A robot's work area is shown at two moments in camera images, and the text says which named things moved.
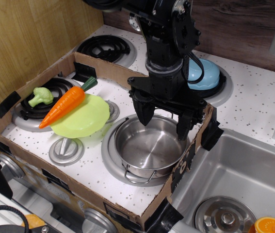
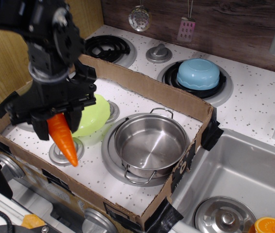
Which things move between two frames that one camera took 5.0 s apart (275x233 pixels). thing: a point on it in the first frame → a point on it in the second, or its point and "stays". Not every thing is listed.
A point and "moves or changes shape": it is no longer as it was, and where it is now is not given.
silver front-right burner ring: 113,161 stays
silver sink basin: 238,166 stays
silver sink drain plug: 223,214 stays
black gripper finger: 144,111 → 40,127
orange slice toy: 270,224 stays
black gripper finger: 186,121 → 73,118
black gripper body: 172,91 → 40,98
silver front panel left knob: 11,169 stays
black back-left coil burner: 105,46 stays
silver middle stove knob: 114,112 stays
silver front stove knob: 66,151 stays
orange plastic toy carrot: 66,102 moves or changes shape
